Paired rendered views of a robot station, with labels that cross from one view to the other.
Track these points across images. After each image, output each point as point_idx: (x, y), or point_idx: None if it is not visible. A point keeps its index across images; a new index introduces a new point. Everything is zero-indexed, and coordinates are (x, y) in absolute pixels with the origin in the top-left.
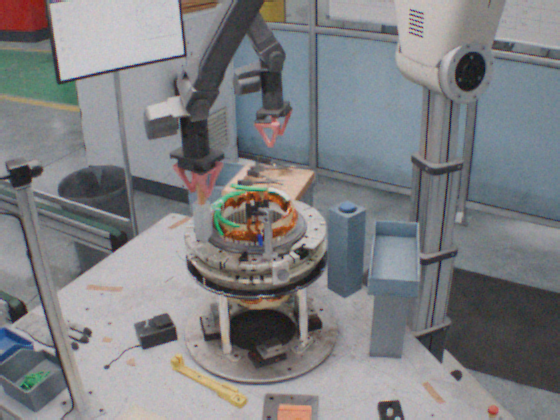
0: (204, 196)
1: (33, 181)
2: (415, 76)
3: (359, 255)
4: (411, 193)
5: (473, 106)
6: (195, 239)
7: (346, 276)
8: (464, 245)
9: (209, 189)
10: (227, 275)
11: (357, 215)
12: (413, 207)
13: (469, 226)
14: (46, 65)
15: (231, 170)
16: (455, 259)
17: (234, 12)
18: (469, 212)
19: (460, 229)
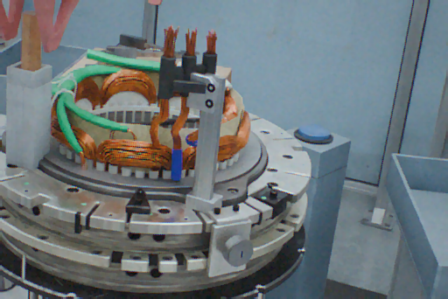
0: (43, 46)
1: None
2: None
3: (327, 237)
4: (440, 114)
5: (417, 36)
6: (4, 163)
7: (301, 280)
8: (392, 260)
9: (57, 30)
10: (91, 250)
11: (336, 149)
12: (443, 142)
13: (395, 231)
14: None
15: (59, 60)
16: (381, 281)
17: None
18: (391, 210)
19: (381, 235)
